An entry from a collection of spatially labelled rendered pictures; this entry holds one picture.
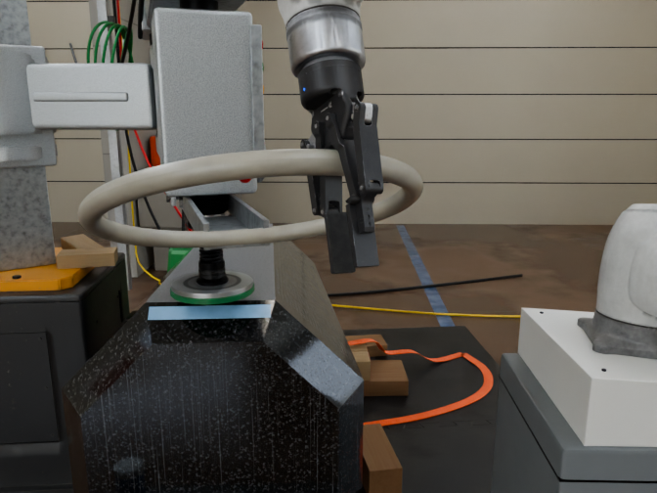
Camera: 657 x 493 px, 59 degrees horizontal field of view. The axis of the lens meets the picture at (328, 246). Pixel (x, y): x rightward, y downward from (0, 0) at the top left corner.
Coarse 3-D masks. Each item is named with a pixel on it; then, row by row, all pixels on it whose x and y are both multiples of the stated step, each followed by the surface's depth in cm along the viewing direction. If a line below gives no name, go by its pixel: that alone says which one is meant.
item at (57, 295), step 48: (96, 288) 212; (0, 336) 198; (48, 336) 199; (96, 336) 211; (0, 384) 202; (48, 384) 203; (0, 432) 206; (48, 432) 207; (0, 480) 209; (48, 480) 211
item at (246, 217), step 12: (180, 204) 151; (192, 204) 129; (228, 204) 150; (240, 204) 132; (192, 216) 127; (216, 216) 140; (228, 216) 140; (240, 216) 133; (252, 216) 118; (264, 216) 112; (204, 228) 105; (216, 228) 124; (228, 228) 124; (240, 228) 124; (252, 228) 119; (264, 228) 108
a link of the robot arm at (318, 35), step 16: (304, 16) 65; (320, 16) 65; (336, 16) 65; (352, 16) 66; (288, 32) 68; (304, 32) 65; (320, 32) 64; (336, 32) 65; (352, 32) 66; (288, 48) 68; (304, 48) 65; (320, 48) 64; (336, 48) 64; (352, 48) 65; (304, 64) 67
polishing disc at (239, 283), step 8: (232, 272) 162; (240, 272) 162; (176, 280) 155; (184, 280) 155; (192, 280) 155; (232, 280) 155; (240, 280) 155; (248, 280) 155; (176, 288) 148; (184, 288) 148; (192, 288) 148; (200, 288) 148; (208, 288) 148; (216, 288) 148; (224, 288) 148; (232, 288) 148; (240, 288) 148; (248, 288) 151; (192, 296) 144; (200, 296) 144; (208, 296) 144; (216, 296) 144; (224, 296) 145
